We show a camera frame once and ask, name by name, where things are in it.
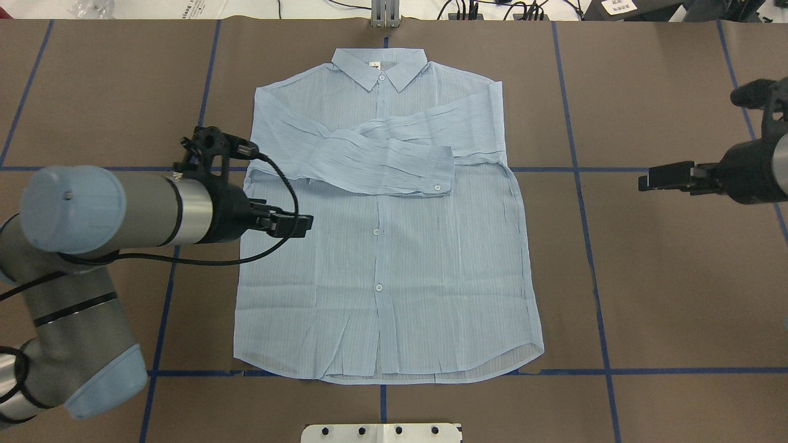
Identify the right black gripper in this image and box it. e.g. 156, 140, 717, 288
638, 137, 784, 205

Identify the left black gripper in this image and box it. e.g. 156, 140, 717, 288
208, 180, 313, 244

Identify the light blue button shirt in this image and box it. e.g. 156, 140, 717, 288
233, 48, 545, 385

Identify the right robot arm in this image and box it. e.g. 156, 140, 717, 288
638, 135, 787, 205

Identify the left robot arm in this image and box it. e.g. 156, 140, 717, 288
2, 166, 313, 429

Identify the black box with label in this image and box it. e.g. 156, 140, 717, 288
582, 1, 683, 22

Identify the clear plastic bag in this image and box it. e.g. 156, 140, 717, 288
68, 0, 116, 20

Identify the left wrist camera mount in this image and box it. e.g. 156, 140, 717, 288
172, 126, 260, 187

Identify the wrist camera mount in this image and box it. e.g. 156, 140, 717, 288
730, 78, 787, 140
172, 126, 260, 187

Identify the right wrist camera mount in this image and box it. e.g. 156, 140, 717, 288
730, 78, 787, 140

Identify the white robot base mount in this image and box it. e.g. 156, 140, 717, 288
300, 423, 464, 442

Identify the grey aluminium frame post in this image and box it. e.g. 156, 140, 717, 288
371, 0, 401, 28

